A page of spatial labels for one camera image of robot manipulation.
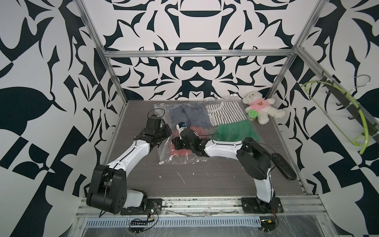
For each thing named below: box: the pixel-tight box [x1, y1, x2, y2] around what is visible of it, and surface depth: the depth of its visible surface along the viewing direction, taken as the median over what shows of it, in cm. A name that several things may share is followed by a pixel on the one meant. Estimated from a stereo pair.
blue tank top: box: [170, 102, 212, 127], surface depth 108 cm
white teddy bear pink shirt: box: [242, 90, 286, 125], surface depth 110 cm
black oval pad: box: [271, 153, 297, 181], surface depth 87 cm
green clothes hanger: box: [299, 80, 370, 155], surface depth 57 cm
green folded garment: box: [212, 119, 261, 142], surface depth 104 cm
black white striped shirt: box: [205, 101, 247, 126], surface depth 114 cm
